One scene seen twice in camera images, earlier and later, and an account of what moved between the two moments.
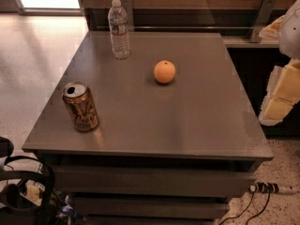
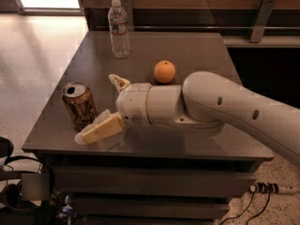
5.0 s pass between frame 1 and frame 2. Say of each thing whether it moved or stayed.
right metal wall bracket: stayed
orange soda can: stayed
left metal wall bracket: stayed
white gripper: moved
